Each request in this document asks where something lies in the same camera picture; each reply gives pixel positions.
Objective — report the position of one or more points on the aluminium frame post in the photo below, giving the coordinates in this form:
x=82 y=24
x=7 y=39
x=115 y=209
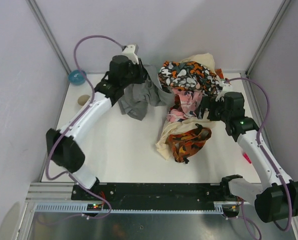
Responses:
x=278 y=17
x=43 y=24

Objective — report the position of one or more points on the black orange white patterned cloth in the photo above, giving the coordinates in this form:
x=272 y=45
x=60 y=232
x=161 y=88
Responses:
x=189 y=76

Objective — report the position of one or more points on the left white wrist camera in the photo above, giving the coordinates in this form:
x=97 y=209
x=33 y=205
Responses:
x=130 y=51

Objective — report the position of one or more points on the left aluminium frame post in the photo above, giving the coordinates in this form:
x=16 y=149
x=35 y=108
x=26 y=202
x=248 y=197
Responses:
x=43 y=24

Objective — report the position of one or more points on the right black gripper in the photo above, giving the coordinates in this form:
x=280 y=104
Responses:
x=206 y=109

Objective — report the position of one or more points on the aluminium front rail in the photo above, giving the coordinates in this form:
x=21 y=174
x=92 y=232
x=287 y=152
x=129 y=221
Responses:
x=113 y=191

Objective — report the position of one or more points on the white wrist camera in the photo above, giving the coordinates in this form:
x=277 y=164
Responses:
x=224 y=88
x=130 y=51

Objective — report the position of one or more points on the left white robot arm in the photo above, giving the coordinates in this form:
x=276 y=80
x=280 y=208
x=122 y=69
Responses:
x=63 y=145

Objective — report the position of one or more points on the pink plastic object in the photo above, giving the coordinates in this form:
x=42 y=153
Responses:
x=246 y=157

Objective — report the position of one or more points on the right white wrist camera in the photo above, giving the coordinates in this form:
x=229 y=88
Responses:
x=224 y=88

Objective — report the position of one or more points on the pink navy patterned cloth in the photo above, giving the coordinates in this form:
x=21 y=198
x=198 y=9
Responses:
x=185 y=104

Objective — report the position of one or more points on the beige cup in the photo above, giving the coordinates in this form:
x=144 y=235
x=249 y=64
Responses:
x=83 y=99

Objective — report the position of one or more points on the cream cloth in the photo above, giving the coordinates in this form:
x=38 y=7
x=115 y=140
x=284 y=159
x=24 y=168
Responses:
x=185 y=131

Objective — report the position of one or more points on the blue bowl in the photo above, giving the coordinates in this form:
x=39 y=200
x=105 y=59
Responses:
x=77 y=77

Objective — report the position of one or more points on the grey cloth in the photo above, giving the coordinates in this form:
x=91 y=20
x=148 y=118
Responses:
x=138 y=97

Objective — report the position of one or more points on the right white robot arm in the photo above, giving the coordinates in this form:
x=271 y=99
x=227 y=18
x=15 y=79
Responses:
x=277 y=196

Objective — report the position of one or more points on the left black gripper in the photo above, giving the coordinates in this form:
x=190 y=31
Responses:
x=141 y=72

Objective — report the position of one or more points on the right aluminium frame post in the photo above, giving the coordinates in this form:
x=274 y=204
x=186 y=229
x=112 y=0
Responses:
x=278 y=17

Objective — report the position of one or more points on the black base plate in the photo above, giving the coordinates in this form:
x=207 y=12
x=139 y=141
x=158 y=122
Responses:
x=165 y=204

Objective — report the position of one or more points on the red orange camouflage cloth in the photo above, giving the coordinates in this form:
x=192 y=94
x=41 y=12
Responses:
x=183 y=139

